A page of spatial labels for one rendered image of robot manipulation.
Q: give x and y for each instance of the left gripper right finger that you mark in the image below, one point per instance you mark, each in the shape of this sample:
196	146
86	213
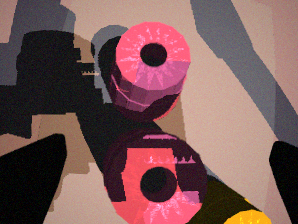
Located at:
283	160

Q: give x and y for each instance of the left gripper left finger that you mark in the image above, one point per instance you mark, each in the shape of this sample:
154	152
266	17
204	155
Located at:
29	178

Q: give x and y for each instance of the pink cup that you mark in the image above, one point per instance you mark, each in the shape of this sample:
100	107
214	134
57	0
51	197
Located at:
166	192
140	149
140	92

